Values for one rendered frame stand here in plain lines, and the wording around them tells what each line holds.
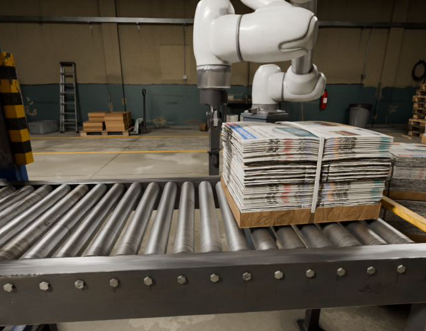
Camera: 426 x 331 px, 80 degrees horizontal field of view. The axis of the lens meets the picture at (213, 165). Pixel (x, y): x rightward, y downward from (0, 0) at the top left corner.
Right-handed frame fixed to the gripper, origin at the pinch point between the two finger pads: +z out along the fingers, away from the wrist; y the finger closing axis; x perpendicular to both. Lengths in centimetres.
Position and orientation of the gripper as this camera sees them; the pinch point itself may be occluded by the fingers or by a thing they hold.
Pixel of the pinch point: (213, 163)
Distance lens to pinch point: 73.7
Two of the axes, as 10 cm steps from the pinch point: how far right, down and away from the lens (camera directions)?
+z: 0.0, 9.6, 2.8
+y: -0.7, -2.8, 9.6
